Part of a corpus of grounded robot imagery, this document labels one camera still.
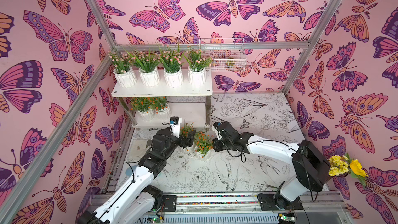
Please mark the white wire basket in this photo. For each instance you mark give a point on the white wire basket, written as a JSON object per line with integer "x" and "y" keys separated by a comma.
{"x": 226, "y": 55}

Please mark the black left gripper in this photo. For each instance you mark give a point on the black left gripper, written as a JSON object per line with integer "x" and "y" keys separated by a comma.
{"x": 188, "y": 140}

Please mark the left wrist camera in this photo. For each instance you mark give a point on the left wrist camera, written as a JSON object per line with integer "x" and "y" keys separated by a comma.
{"x": 175, "y": 126}

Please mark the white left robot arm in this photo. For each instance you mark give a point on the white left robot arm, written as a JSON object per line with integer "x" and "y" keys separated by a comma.
{"x": 137, "y": 196}

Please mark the yellow sunflower bouquet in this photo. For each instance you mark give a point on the yellow sunflower bouquet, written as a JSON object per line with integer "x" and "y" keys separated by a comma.
{"x": 344, "y": 165}

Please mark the pink flower pot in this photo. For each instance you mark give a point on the pink flower pot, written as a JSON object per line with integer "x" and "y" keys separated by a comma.
{"x": 198, "y": 63}
{"x": 122, "y": 69}
{"x": 146, "y": 62}
{"x": 171, "y": 58}

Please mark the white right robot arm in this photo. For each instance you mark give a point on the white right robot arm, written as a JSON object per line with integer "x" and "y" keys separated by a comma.
{"x": 311, "y": 168}

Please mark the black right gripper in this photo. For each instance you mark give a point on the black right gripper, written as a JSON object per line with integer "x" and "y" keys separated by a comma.
{"x": 217, "y": 143}

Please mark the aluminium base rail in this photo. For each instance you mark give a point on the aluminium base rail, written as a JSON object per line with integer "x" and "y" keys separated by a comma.
{"x": 242, "y": 208}

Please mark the white two-tier rack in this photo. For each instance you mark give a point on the white two-tier rack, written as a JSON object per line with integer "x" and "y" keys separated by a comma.
{"x": 191, "y": 112}

